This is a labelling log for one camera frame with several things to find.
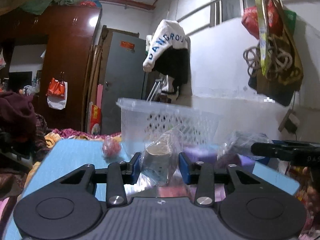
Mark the red item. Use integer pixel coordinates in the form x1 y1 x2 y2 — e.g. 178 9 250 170
103 136 121 158

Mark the grey item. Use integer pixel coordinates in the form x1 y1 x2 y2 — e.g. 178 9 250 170
140 127 183 186

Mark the purple cardboard box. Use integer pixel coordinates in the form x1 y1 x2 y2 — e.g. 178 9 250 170
183 145 255 172

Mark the white plastic laundry basket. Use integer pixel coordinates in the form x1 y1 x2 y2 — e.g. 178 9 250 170
116 98 222 156

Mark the brown hanging bag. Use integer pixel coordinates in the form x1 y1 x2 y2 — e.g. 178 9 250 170
242 0 304 107

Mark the grey door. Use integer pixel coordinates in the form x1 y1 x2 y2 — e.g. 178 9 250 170
101 33 145 135

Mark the orange white hanging bag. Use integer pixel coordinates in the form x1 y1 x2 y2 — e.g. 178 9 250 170
46 78 68 110

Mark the dark maroon clothing pile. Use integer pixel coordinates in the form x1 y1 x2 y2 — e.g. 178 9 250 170
1 92 36 154

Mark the white black hanging garment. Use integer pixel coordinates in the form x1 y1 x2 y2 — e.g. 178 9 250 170
142 19 190 97

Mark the red hanging plastic bag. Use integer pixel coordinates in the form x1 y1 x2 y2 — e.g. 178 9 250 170
241 0 284 40

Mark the dark red wooden wardrobe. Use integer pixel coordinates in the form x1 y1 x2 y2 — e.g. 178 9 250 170
1 5 101 131

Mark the black charger on wall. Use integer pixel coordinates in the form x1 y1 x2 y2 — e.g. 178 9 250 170
278 109 300 134

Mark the coiled rope on wall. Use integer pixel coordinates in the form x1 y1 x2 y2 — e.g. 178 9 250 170
243 35 294 81

